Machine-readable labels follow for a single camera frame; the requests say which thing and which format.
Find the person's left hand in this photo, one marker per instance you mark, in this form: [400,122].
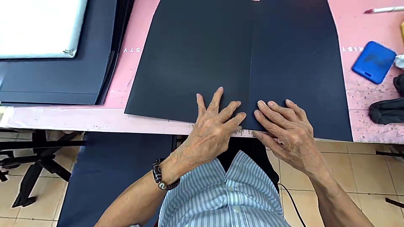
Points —
[210,134]

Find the person's right hand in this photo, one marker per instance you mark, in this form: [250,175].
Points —
[295,135]

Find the person's left thumb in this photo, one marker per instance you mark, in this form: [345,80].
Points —
[237,129]

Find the person's right index finger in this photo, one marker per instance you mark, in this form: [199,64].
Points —
[267,123]

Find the person's right little finger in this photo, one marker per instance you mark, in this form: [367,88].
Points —
[296,109]

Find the person's right ring finger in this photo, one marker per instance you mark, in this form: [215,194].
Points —
[283,111]

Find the person's right middle finger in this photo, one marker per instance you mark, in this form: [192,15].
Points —
[272,114]

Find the person's left middle finger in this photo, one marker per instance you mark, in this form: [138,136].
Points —
[229,111]

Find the person's left index finger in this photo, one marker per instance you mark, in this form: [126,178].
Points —
[237,119]

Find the person's left ring finger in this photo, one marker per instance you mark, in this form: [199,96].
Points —
[216,99]

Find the person's left little finger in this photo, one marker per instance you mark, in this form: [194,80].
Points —
[201,105]

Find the person's right thumb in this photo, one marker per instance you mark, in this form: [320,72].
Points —
[268,142]

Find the large dark cardboard sheet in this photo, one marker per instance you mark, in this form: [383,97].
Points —
[195,63]

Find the person's left forearm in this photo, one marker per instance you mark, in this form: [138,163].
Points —
[142,195]

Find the person's right forearm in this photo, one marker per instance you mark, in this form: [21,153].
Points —
[337,201]

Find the person's legs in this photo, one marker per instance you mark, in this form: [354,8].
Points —
[252,149]

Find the person's body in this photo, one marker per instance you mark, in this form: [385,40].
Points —
[221,201]

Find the black fabric bundle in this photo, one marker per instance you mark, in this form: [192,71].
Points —
[385,112]

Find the blue plastic card holder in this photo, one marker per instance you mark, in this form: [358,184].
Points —
[373,62]

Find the small black rounded object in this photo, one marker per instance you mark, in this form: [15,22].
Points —
[399,85]

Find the small white crumpled object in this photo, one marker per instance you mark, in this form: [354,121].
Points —
[400,61]

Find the dark blue board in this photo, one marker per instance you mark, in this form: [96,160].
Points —
[107,170]

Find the pink printed table cover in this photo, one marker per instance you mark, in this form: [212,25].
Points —
[79,118]

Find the stack of dark cardboard sheets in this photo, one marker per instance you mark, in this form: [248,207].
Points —
[72,78]

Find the yellow object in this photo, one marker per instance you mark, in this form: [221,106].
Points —
[402,30]

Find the white pen with red tip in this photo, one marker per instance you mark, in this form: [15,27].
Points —
[385,10]

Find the black chair base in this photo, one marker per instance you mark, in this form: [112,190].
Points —
[36,157]

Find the white wrapped package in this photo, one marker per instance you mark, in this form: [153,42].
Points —
[38,26]

